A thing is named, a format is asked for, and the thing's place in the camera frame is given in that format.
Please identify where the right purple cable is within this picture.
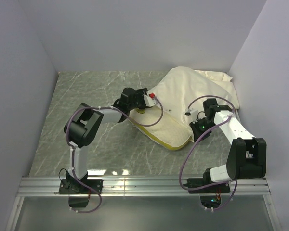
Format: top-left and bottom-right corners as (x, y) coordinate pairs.
(178, 95), (238, 210)

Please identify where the aluminium right side rail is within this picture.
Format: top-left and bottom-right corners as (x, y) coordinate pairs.
(234, 109), (245, 131)

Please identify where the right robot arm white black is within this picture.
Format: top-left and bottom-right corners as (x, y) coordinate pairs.
(185, 95), (267, 192)

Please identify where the aluminium front mounting rail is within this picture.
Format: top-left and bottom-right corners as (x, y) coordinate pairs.
(16, 175), (271, 197)

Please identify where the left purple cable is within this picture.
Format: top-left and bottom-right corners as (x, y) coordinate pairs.
(64, 97), (163, 214)

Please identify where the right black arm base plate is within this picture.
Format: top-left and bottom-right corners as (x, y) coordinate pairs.
(184, 178), (230, 194)

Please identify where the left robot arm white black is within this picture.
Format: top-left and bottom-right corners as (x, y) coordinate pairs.
(64, 88), (157, 193)

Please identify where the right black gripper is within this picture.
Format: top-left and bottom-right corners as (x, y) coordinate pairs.
(190, 118), (217, 144)

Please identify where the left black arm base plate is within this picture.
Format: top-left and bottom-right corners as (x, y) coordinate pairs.
(58, 178), (103, 195)

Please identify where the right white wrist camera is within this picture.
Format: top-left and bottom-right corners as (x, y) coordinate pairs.
(184, 108), (199, 122)

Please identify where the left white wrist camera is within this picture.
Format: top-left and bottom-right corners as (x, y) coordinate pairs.
(144, 93), (157, 107)

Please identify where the cream satin pillowcase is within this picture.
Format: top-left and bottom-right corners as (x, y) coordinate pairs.
(144, 67), (241, 128)

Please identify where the purple cable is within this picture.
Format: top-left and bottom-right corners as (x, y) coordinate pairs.
(64, 97), (163, 214)
(178, 95), (238, 210)

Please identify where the cream quilted pillow yellow edge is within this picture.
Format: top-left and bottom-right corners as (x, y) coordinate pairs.
(130, 106), (192, 151)

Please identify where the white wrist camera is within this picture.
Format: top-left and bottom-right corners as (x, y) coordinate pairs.
(144, 93), (157, 107)
(184, 108), (199, 122)

